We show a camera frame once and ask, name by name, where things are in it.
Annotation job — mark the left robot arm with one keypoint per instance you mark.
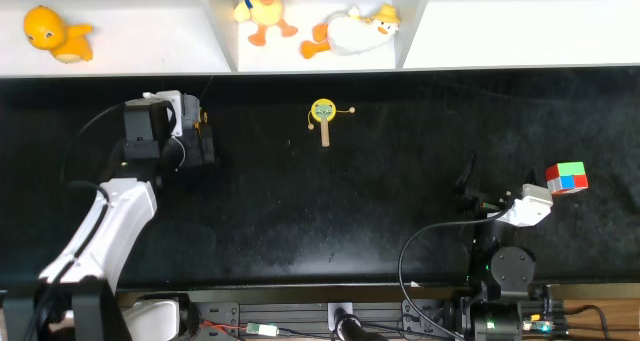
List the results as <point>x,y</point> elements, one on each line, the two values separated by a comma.
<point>115,221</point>

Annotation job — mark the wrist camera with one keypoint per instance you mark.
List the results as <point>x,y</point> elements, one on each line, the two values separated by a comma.
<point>530,206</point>
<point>172,103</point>

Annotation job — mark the yellow plush duck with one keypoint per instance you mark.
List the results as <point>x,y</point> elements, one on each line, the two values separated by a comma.
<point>266,11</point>

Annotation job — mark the yellow rubber duck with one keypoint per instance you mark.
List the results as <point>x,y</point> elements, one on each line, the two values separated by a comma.
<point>55,36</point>

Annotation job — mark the grey and yellow toy truck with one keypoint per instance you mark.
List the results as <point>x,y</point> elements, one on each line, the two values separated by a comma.
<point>191,111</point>

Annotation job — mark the white plush duck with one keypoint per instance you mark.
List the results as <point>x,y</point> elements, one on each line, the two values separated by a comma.
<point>357,33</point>

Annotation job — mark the yellow rattle drum toy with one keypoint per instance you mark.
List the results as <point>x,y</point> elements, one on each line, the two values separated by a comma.
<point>324,112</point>

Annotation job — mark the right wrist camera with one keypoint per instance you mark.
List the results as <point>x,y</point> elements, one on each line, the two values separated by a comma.
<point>530,206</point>

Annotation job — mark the white shelf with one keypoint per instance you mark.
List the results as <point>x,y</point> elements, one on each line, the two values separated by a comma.
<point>500,31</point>

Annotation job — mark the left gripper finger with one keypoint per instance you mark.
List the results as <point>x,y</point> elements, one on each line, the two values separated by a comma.
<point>207,146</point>

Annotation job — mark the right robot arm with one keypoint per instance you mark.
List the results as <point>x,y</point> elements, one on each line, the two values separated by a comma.
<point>512,268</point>

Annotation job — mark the many-coloured puzzle cube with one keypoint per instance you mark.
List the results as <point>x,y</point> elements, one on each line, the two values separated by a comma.
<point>566,177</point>

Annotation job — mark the mounting rail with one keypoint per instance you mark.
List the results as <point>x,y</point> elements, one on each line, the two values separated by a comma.
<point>300,321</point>

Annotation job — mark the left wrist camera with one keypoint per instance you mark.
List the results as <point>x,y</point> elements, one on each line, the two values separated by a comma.
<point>172,103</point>

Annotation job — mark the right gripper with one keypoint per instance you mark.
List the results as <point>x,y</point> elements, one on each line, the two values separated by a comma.
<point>482,203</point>

